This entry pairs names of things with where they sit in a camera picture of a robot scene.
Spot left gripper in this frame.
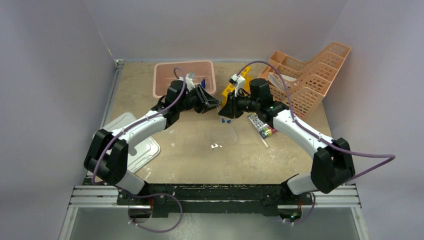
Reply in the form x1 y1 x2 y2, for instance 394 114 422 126
177 84 221 114

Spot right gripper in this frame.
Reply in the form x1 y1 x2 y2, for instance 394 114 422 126
219 89 261 119

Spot clear well plate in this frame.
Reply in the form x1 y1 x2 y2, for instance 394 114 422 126
204 125 238 149

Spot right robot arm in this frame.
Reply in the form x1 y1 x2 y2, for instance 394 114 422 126
218 74 356 204

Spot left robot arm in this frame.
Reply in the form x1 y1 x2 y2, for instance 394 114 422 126
83 80 221 205

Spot yellow test tube rack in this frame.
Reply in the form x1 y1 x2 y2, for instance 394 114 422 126
221 66 253 107

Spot marker pen pack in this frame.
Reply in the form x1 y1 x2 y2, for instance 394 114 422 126
247 113 277 139

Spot glass stirring rod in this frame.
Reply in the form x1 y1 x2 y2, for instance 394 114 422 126
255 127 270 148

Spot pink plastic bin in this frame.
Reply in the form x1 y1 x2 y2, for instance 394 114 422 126
152 60 217 99

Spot plastic bag in organizer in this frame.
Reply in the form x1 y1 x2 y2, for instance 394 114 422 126
268 72 297 91

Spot white bin lid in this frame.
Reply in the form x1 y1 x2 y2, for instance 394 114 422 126
102 112 161 173

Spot pink plastic desk organizer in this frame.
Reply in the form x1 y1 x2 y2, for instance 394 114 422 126
258 42 351 120

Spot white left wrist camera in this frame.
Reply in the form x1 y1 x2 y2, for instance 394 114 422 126
184 72 196 92

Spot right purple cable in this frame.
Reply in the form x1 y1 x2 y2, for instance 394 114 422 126
235 60 397 226

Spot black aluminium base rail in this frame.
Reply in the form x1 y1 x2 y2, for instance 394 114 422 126
69 180 361 221

